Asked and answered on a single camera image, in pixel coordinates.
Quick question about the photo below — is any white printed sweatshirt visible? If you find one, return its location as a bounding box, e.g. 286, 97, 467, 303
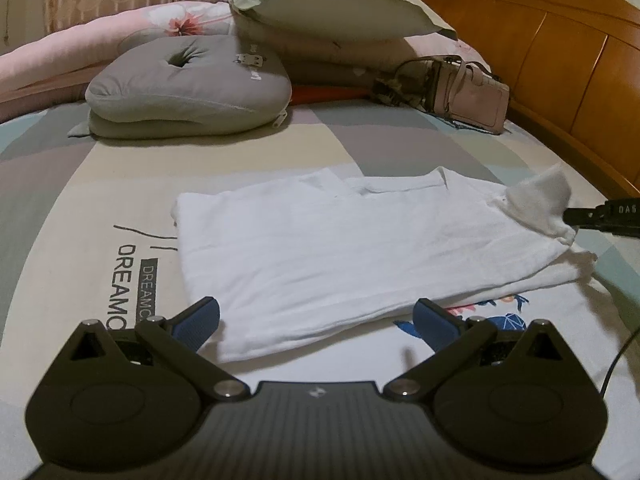
172, 162, 640, 411

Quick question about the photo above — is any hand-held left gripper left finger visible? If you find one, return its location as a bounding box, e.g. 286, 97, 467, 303
60, 296, 251, 403

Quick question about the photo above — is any folded beige blanket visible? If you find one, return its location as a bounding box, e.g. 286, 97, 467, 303
232, 12, 451, 101

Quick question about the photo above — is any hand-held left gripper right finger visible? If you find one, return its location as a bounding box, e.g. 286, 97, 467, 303
382, 297, 576, 403

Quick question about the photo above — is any pink floral pillow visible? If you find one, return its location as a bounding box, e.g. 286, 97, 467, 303
405, 32, 493, 78

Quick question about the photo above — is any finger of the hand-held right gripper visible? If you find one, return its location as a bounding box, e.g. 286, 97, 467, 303
562, 206, 609, 234

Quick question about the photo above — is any beige handbag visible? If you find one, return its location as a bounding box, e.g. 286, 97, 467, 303
372, 55, 511, 136

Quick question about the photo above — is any grey dimpled cushion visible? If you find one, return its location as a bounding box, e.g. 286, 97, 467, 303
67, 35, 293, 140

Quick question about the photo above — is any orange cloth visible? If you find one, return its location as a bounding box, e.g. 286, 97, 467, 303
290, 85, 373, 106

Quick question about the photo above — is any wooden headboard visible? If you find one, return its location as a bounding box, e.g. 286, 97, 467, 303
412, 0, 640, 201

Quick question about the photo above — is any pink floral quilt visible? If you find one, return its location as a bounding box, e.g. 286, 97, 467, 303
0, 1, 236, 123

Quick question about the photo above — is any pale green pillow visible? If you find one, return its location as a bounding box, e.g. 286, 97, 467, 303
195, 0, 458, 43

